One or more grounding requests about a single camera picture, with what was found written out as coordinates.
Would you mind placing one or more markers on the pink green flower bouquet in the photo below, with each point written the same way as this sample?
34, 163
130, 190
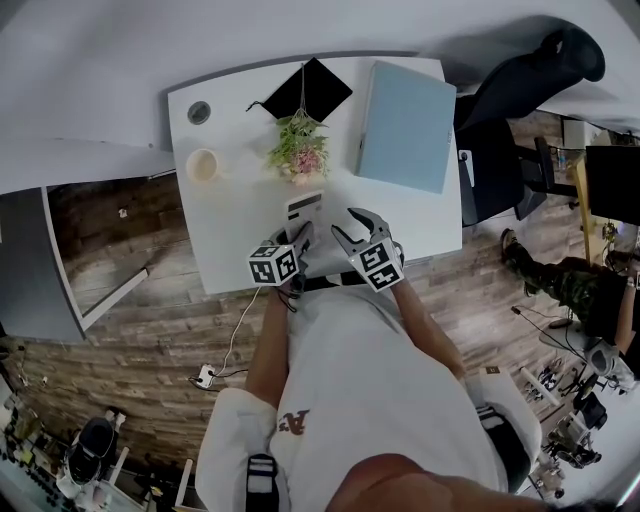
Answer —
300, 155

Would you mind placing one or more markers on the person's black trousers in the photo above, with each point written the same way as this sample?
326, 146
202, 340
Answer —
320, 284

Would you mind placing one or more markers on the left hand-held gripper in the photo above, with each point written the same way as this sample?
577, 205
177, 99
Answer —
272, 265

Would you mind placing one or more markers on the cream mug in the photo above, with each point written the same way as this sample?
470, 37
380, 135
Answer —
201, 166

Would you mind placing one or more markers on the white remote device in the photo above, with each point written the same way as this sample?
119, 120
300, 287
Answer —
306, 207

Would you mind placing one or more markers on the white power strip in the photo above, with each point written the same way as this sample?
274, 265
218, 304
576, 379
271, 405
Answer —
207, 377

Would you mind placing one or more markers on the person's left forearm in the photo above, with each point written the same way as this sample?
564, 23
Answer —
267, 350

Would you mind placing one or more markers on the white storage box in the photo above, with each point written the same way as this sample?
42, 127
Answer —
572, 134

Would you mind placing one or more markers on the grey desk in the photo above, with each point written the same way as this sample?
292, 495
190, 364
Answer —
30, 260

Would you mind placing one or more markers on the black white device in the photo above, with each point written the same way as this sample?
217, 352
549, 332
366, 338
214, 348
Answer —
92, 450

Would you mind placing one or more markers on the light blue laptop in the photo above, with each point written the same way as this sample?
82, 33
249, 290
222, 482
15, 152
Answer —
405, 125

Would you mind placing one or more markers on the round grey desk grommet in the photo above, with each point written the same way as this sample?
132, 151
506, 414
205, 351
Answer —
199, 112

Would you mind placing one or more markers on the black monitor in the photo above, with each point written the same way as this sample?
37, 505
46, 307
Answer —
615, 182

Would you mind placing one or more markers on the small potted plant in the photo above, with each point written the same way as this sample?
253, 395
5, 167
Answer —
610, 230

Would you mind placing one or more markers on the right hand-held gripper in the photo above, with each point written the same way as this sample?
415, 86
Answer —
377, 265

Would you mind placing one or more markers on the person's face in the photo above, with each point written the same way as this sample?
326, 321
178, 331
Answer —
415, 485

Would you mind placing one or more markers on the black office chair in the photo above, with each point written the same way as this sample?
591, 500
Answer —
490, 170

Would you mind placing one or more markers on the person's white t-shirt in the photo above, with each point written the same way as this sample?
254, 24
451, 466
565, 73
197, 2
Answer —
360, 380

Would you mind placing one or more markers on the yellow table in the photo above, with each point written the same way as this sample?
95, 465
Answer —
581, 200

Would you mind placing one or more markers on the person's right forearm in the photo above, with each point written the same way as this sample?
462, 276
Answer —
425, 325

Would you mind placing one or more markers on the small water bottle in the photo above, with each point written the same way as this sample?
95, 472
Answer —
560, 160

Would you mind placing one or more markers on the black graduation cap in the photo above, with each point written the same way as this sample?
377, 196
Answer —
320, 90

